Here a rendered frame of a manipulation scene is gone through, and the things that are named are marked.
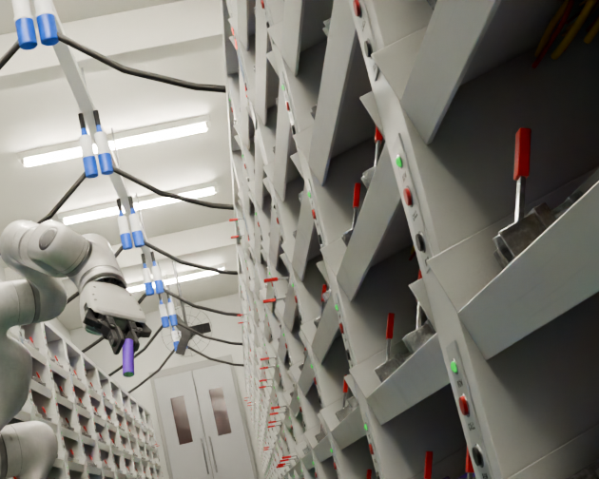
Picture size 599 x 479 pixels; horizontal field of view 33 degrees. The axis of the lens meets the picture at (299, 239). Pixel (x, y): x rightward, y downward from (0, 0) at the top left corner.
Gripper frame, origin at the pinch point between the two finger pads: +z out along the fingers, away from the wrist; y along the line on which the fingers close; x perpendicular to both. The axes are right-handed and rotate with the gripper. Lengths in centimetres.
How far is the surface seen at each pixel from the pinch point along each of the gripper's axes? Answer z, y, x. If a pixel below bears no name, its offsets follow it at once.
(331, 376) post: -27, -61, -13
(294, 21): 2, -2, 59
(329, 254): 13.1, -19.3, 29.6
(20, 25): -206, -12, -4
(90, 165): -300, -85, -78
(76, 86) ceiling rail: -300, -65, -44
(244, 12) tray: -71, -26, 47
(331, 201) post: 7.4, -18.8, 36.1
